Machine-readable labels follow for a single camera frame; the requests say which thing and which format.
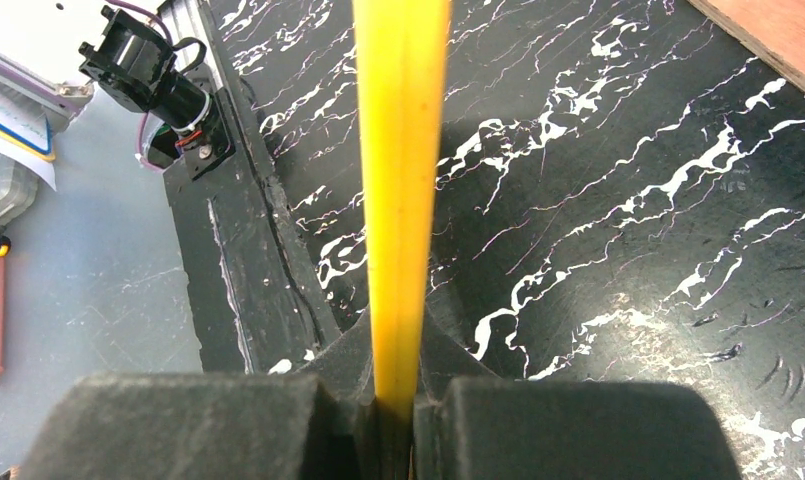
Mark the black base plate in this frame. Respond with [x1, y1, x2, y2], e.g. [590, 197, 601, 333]
[164, 88, 342, 373]

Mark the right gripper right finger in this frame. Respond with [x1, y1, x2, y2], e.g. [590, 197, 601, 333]
[413, 377, 741, 479]

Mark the brown wooden board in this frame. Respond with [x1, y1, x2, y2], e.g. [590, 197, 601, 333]
[690, 0, 805, 93]

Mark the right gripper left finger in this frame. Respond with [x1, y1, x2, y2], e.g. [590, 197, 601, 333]
[19, 374, 376, 479]

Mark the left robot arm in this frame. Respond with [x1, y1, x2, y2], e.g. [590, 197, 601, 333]
[78, 3, 237, 181]

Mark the yellow framed whiteboard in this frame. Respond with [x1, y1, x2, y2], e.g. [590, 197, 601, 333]
[353, 1, 451, 422]

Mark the black marble pattern mat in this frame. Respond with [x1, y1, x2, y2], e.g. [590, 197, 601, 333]
[203, 0, 805, 480]

